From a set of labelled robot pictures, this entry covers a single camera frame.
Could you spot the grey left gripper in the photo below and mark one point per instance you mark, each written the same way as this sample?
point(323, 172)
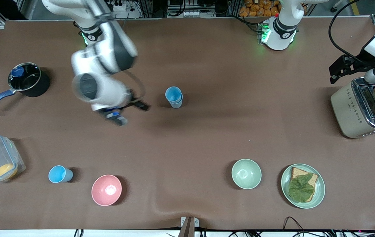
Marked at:
point(360, 61)

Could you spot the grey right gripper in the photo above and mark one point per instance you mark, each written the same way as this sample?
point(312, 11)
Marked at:
point(131, 101)

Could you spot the blue plastic cup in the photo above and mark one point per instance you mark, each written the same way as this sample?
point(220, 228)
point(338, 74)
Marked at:
point(58, 174)
point(173, 93)

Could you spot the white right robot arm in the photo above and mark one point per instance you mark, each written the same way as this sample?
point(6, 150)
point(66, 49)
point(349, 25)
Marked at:
point(101, 65)

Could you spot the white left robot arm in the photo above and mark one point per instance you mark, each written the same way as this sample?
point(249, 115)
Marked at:
point(282, 34)

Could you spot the beige and chrome toaster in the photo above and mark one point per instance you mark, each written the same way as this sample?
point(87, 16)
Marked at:
point(347, 112)

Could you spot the pink bowl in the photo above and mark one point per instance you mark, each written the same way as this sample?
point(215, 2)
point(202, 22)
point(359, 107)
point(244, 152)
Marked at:
point(106, 190)

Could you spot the brown table mat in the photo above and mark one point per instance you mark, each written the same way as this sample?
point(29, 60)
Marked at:
point(207, 138)

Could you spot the white power strip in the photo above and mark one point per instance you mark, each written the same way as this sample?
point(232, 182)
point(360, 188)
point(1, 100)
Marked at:
point(123, 10)

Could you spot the bag of orange snacks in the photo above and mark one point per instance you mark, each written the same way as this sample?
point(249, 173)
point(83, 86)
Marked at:
point(259, 8)

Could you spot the brown bread slice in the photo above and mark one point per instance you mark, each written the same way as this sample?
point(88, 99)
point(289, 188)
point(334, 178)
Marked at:
point(306, 172)

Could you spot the small blue object in pot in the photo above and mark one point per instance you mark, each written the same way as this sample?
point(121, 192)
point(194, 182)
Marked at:
point(17, 71)

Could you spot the pale green plate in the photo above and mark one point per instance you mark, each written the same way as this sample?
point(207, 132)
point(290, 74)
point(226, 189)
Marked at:
point(320, 191)

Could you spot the green lettuce leaf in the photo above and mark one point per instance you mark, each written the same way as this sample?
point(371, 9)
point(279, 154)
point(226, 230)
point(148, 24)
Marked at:
point(301, 189)

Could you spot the pale green bowl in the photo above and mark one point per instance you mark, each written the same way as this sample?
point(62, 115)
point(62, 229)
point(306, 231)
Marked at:
point(246, 173)

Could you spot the orange round food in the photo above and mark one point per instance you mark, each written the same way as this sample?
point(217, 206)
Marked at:
point(5, 170)

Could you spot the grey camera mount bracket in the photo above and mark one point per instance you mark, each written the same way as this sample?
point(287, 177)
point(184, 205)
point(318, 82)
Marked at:
point(188, 226)

